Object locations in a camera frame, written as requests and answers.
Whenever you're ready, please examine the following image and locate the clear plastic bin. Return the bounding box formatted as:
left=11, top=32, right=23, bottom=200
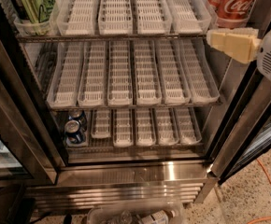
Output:
left=85, top=199, right=186, bottom=224

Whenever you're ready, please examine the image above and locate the plastic bottle in bin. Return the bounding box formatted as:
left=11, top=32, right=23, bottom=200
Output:
left=135, top=210, right=177, bottom=224

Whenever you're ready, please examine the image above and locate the fridge door left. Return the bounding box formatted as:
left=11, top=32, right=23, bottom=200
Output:
left=0, top=14, right=68, bottom=189

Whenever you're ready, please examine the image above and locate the fridge door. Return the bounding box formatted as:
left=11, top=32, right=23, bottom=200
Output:
left=0, top=14, right=68, bottom=189
left=208, top=63, right=271, bottom=184

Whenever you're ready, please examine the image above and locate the fridge door right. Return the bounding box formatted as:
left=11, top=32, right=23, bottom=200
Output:
left=208, top=63, right=271, bottom=184

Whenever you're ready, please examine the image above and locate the blue pepsi can front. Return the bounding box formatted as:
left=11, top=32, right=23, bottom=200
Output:
left=64, top=120, right=85, bottom=144

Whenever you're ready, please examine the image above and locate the bottom wire shelf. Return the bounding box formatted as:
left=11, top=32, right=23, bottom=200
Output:
left=65, top=139, right=203, bottom=159

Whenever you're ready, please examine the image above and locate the blue pepsi can behind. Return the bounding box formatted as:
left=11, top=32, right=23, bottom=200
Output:
left=68, top=110, right=87, bottom=130

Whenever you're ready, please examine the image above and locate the blue pepsi can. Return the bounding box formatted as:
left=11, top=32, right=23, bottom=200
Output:
left=64, top=120, right=85, bottom=144
left=68, top=110, right=87, bottom=130

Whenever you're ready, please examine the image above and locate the red coke can front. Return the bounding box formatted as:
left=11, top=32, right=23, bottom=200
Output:
left=217, top=0, right=253, bottom=28

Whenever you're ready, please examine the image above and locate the wire shelf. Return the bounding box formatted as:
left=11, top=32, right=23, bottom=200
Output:
left=16, top=34, right=207, bottom=43
left=47, top=99, right=222, bottom=112
left=65, top=139, right=203, bottom=159

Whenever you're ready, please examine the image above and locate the middle wire shelf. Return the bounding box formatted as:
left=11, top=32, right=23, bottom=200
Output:
left=47, top=99, right=222, bottom=112

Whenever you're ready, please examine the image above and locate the green drink can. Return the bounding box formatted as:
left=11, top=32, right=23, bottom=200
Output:
left=11, top=0, right=56, bottom=35

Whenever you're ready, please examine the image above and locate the top wire shelf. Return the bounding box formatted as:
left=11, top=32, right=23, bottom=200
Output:
left=16, top=34, right=207, bottom=43

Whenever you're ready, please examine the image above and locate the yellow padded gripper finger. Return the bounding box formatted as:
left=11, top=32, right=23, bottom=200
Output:
left=207, top=31, right=262, bottom=63
left=208, top=27, right=259, bottom=35

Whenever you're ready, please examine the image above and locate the steel fridge base grille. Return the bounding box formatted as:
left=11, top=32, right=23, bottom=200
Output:
left=26, top=161, right=218, bottom=212

